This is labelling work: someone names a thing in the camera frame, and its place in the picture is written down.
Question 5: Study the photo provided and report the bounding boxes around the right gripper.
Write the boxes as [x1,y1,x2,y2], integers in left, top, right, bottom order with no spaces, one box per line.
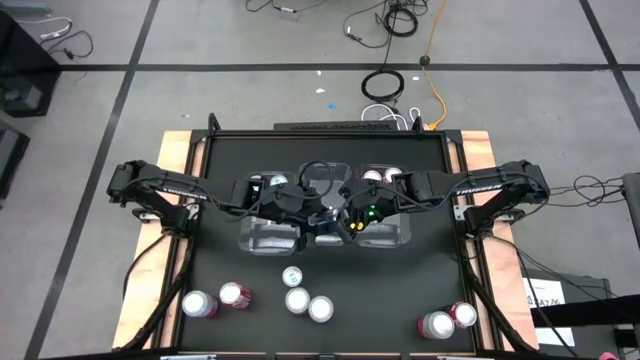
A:
[336,179,402,248]

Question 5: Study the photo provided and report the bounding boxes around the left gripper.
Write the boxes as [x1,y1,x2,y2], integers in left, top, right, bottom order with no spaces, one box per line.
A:
[263,182,322,253]

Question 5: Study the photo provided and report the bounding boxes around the clear plastic bin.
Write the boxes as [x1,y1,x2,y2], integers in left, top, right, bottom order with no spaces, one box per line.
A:
[352,163,412,253]
[237,170,300,257]
[297,161,354,248]

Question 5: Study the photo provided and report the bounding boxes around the black table mat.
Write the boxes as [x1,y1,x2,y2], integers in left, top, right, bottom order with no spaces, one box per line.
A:
[178,133,477,352]

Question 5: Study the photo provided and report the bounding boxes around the black power strip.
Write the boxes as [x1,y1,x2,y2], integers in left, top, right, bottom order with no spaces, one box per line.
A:
[272,120,397,133]

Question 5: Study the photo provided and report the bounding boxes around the white paper label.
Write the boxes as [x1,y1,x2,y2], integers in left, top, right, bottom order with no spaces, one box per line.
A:
[534,325,576,348]
[522,277,567,309]

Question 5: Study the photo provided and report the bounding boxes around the dark grey case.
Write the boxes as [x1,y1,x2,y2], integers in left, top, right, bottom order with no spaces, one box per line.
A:
[519,269,640,360]

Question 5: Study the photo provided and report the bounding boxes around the black beam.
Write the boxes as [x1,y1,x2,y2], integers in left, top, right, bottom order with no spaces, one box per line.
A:
[530,293,640,329]

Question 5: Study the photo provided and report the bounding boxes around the dark grey box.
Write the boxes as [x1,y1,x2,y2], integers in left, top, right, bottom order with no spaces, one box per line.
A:
[0,117,31,199]

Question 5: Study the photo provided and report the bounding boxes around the black cabinet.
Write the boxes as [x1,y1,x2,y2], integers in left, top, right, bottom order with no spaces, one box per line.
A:
[0,8,61,119]

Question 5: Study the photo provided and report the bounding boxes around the coiled black cable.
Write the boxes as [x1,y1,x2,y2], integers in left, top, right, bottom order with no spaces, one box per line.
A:
[360,68,405,104]
[383,7,419,38]

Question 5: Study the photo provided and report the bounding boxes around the orange cable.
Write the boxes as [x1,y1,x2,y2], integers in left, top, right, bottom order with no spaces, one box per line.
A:
[421,0,448,132]

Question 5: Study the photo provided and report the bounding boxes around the black braided cable bundle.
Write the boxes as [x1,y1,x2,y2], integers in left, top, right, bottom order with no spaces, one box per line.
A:
[117,239,196,351]
[459,247,539,354]

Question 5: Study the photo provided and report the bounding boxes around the black cable white connector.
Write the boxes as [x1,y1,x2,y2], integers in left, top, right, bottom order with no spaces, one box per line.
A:
[342,0,396,51]

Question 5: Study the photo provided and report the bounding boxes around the black cable with plug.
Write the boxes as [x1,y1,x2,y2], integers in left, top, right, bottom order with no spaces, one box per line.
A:
[243,0,331,15]

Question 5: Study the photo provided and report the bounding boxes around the black cable loops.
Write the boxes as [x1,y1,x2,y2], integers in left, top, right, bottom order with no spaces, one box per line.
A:
[479,172,626,304]

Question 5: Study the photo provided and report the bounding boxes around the thin black cable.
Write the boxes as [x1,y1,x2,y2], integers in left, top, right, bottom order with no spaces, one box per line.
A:
[39,29,95,62]

